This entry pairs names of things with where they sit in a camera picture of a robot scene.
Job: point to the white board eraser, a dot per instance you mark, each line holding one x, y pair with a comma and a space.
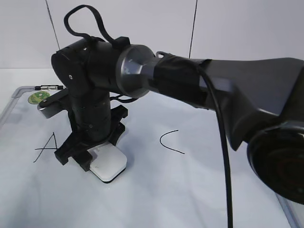
108, 162

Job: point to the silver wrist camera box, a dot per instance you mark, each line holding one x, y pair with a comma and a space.
55, 104

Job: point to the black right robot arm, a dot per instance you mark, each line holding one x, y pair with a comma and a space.
261, 101

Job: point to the white board with grey frame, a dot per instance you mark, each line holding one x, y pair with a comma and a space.
174, 177

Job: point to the round green magnet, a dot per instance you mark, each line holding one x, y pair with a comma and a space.
37, 97

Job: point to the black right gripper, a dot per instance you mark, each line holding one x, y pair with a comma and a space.
93, 122

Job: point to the black and silver frame clip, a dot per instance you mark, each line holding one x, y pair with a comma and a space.
49, 87

